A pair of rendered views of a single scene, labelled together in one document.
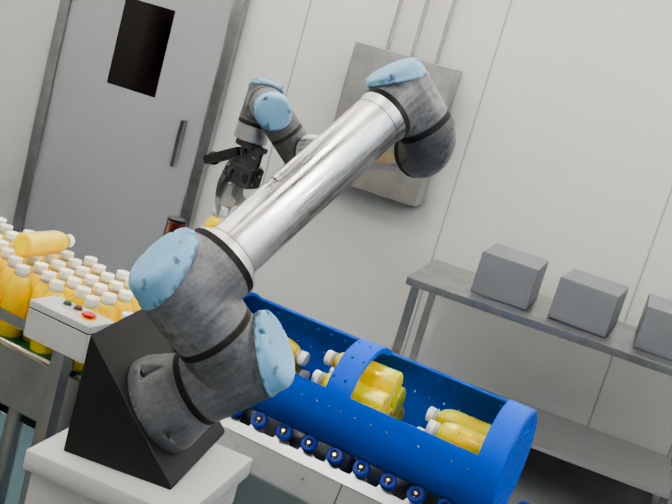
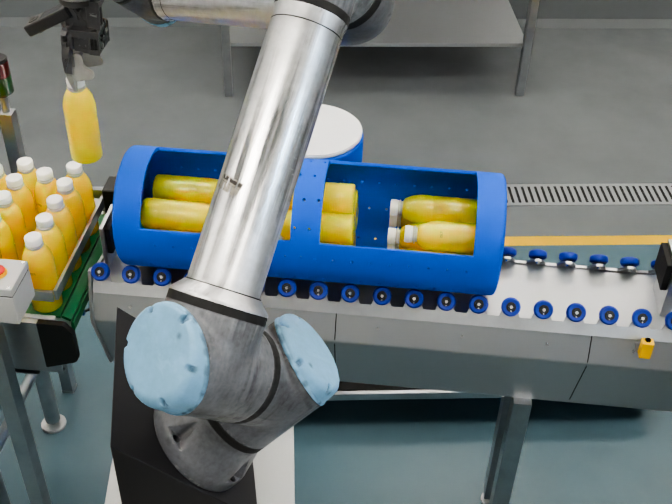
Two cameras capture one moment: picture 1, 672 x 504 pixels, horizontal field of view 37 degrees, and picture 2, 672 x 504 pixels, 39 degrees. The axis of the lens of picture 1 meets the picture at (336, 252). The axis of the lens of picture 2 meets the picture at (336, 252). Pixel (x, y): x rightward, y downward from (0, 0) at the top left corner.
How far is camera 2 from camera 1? 0.94 m
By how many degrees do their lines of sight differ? 32
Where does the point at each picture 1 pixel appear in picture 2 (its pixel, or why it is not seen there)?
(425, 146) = (368, 27)
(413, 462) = (407, 279)
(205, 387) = (258, 432)
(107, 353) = (133, 446)
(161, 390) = (209, 450)
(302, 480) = not seen: hidden behind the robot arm
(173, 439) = (237, 476)
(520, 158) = not seen: outside the picture
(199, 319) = (237, 399)
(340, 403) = (312, 252)
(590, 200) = not seen: outside the picture
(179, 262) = (196, 368)
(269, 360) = (321, 387)
